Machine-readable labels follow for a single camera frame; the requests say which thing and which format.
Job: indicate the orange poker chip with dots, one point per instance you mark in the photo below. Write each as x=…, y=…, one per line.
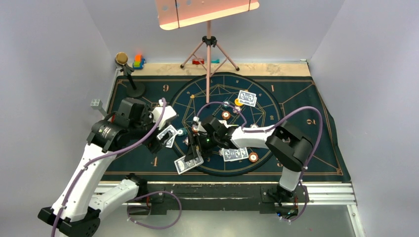
x=253, y=157
x=226, y=115

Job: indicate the face up red card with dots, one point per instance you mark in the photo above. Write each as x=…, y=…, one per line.
x=224, y=122

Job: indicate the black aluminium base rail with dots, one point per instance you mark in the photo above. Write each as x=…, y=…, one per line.
x=240, y=196

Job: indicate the round brass bell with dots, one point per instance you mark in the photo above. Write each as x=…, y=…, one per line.
x=136, y=89

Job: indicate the pink music stand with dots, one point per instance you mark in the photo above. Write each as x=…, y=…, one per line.
x=176, y=14

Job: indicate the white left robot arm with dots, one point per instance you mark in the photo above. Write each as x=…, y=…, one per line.
x=77, y=213

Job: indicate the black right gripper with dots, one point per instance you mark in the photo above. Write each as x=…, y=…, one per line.
x=196, y=138

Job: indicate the yellow big blind button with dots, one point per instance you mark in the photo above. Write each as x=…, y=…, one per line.
x=237, y=102

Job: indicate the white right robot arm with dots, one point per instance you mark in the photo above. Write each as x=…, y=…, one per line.
x=291, y=147

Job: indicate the red teal toy blocks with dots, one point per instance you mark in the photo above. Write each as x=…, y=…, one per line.
x=198, y=61

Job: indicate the colourful toy brick train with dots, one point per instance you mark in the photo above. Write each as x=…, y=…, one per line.
x=139, y=62

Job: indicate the blue playing card box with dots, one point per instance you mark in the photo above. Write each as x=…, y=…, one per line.
x=168, y=134

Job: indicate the blue backed playing card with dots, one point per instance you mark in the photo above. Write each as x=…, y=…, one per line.
x=183, y=166
x=241, y=153
x=247, y=98
x=228, y=154

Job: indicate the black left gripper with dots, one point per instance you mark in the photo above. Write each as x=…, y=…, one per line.
x=153, y=143

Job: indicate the round dark poker mat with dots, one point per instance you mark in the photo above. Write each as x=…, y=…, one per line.
x=187, y=95

